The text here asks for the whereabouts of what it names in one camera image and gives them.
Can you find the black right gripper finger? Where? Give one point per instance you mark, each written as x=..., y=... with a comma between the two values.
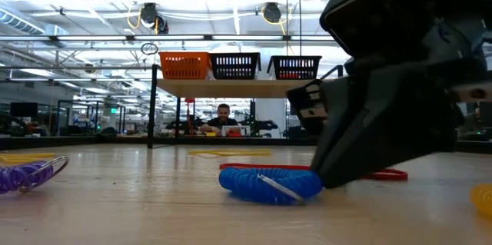
x=384, y=122

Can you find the orange slotted plastic basket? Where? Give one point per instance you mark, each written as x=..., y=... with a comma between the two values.
x=184, y=66

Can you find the red rubber band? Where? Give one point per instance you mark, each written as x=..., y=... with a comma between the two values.
x=269, y=166

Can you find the black slotted plastic basket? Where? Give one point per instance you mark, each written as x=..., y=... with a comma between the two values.
x=235, y=66
x=294, y=67

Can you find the wooden shelf riser black legs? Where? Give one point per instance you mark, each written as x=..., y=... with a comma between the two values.
x=230, y=88

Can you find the person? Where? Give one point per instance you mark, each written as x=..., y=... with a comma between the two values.
x=223, y=122

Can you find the black background monitor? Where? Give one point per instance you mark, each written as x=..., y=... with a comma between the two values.
x=24, y=110

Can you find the white background frame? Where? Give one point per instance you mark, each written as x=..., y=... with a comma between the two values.
x=236, y=126

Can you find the black aluminium rig frame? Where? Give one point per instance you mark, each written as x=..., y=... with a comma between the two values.
x=77, y=142

